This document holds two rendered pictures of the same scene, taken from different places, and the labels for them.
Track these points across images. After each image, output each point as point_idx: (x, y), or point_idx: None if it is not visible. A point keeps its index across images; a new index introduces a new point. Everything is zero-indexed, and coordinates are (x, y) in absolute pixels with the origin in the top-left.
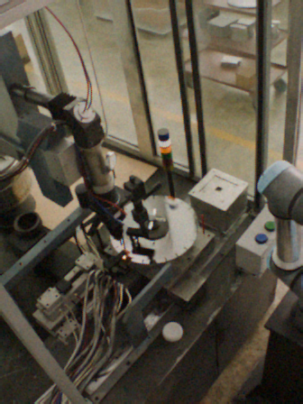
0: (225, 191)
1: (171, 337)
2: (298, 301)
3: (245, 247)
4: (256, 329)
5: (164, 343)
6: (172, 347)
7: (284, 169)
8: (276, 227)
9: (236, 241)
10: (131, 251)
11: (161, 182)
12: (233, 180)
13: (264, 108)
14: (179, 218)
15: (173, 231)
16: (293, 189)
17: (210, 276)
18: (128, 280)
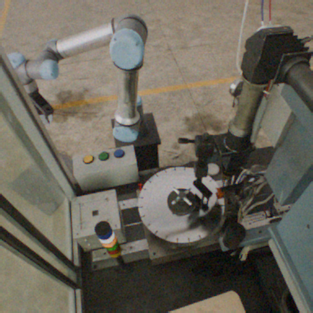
0: (94, 205)
1: (215, 165)
2: (141, 119)
3: (134, 156)
4: None
5: (221, 169)
6: (218, 163)
7: (126, 28)
8: (138, 83)
9: (119, 196)
10: (213, 194)
11: (108, 310)
12: (77, 210)
13: (32, 111)
14: (156, 194)
15: (170, 187)
16: (138, 23)
17: None
18: (225, 191)
